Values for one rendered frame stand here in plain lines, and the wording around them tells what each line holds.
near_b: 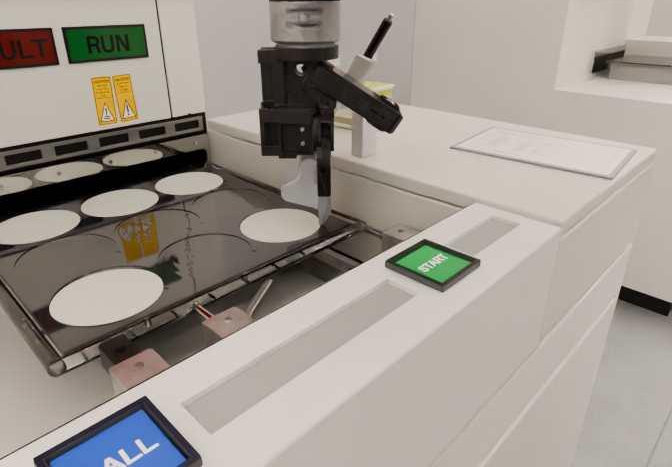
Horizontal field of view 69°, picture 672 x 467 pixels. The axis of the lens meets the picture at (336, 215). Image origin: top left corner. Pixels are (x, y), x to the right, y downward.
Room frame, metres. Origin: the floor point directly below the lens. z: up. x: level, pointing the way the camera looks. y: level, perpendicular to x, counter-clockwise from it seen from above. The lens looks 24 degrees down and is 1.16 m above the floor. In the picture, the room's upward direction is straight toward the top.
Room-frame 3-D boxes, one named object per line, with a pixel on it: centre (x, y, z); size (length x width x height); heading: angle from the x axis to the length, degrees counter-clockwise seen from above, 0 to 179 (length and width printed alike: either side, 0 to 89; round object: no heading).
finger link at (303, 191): (0.55, 0.04, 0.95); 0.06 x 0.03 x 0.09; 90
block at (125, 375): (0.27, 0.13, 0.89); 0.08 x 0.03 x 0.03; 46
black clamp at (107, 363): (0.32, 0.17, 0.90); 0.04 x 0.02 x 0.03; 46
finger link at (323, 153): (0.54, 0.02, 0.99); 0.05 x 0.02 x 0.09; 0
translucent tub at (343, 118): (0.81, -0.04, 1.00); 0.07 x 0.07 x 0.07; 50
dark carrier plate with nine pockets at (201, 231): (0.56, 0.22, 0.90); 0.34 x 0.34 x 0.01; 46
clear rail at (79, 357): (0.43, 0.09, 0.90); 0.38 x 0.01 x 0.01; 136
